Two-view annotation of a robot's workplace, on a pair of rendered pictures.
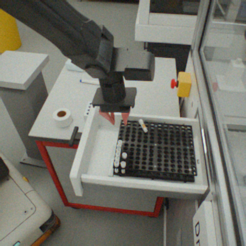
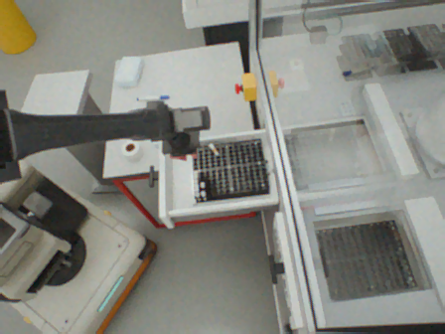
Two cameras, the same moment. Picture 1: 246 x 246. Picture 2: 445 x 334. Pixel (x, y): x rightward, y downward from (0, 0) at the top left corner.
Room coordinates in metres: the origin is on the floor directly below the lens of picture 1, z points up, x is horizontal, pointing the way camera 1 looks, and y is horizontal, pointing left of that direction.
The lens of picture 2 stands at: (-0.04, -0.06, 1.73)
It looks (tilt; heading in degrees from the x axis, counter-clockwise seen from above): 61 degrees down; 358
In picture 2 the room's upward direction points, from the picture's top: 12 degrees counter-clockwise
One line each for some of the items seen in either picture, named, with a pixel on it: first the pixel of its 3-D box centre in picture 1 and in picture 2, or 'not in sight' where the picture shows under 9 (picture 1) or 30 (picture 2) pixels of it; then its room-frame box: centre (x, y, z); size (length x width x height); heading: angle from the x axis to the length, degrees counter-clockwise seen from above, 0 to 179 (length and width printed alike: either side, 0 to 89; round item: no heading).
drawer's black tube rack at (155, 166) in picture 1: (154, 151); (229, 171); (0.41, -0.09, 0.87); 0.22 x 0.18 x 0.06; 83
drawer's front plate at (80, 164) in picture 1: (88, 144); (166, 179); (0.43, 0.11, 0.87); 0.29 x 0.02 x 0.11; 173
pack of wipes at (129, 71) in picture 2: (80, 60); (129, 71); (1.06, 0.22, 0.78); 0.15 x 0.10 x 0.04; 161
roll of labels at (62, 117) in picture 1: (62, 117); (131, 150); (0.64, 0.24, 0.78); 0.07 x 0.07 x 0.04
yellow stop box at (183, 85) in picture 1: (183, 84); (247, 86); (0.72, -0.23, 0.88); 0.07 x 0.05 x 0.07; 173
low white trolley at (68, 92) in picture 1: (116, 141); (193, 149); (0.84, 0.04, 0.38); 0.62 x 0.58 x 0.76; 173
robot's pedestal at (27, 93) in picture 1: (32, 115); (91, 140); (1.05, 0.59, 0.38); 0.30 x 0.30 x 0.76; 78
